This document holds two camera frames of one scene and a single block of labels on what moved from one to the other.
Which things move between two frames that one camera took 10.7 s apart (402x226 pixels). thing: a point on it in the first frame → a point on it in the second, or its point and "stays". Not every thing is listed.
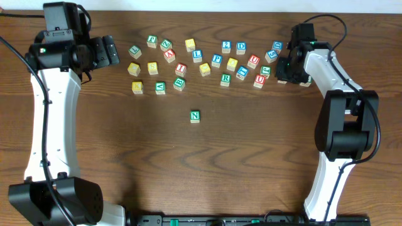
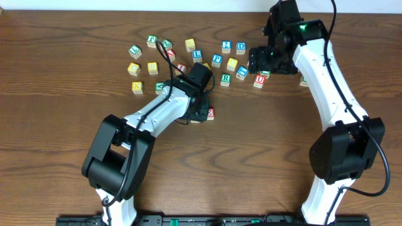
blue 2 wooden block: (226, 46) stays
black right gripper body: (283, 71) → (257, 58)
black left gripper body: (100, 51) → (199, 112)
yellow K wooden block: (137, 87) stays
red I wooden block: (180, 69) stays
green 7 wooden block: (135, 51) stays
